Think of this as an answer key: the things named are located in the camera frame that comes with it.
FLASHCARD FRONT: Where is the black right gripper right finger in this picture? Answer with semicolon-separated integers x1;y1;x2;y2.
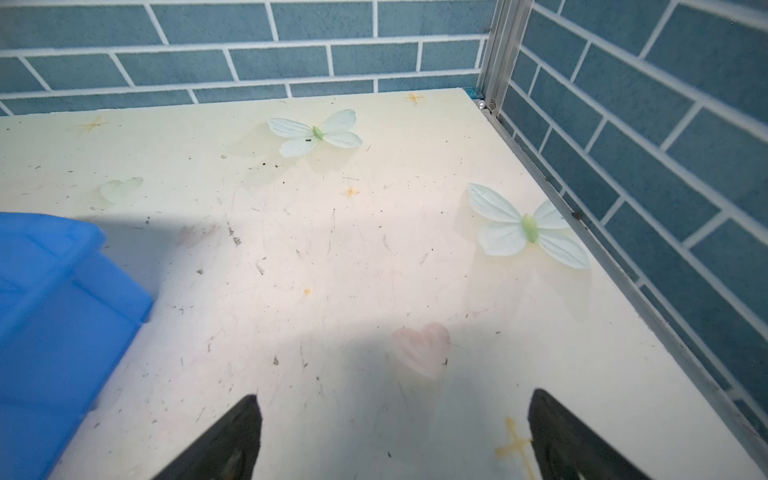
528;388;649;480

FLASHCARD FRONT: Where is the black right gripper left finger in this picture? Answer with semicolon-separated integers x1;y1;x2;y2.
154;394;263;480

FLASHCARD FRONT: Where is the aluminium corner frame post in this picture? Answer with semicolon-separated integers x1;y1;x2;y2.
477;0;532;116

